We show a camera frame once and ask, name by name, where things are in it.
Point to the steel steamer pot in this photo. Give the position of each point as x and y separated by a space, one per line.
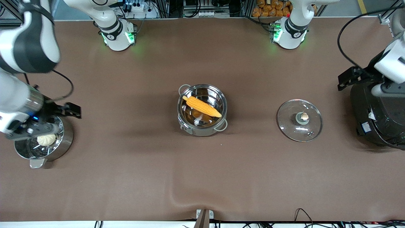
63 142

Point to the white steamed bun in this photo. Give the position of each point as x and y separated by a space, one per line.
46 140

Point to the bag of orange buns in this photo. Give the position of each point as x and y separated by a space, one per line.
272 9

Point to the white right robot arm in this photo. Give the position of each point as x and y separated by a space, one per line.
31 38

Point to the glass pot lid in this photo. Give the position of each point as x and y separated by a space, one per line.
300 126

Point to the small white socket strip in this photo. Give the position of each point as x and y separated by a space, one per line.
207 14

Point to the white power strip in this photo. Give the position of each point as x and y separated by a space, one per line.
139 8

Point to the brown table mat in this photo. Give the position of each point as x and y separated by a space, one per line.
202 177

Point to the black rice cooker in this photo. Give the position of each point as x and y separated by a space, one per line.
376 117

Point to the metal table clamp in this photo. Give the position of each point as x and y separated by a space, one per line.
204 217

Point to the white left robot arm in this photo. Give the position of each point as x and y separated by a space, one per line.
292 31

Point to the yellow corn cob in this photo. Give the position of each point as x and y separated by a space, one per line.
202 107

